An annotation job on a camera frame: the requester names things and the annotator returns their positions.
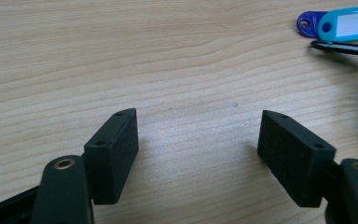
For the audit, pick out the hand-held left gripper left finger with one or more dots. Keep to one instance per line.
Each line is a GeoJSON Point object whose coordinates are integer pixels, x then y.
{"type": "Point", "coordinates": [113, 158]}

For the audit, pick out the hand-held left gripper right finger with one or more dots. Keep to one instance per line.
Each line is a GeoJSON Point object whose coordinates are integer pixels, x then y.
{"type": "Point", "coordinates": [293, 161]}

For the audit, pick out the black key tag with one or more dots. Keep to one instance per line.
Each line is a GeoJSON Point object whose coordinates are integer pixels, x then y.
{"type": "Point", "coordinates": [345, 48]}

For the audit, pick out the dark blue key tag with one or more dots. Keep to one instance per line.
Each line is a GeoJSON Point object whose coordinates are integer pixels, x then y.
{"type": "Point", "coordinates": [308, 23]}

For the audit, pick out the light blue key tag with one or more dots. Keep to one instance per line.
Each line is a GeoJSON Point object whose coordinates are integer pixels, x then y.
{"type": "Point", "coordinates": [348, 25]}

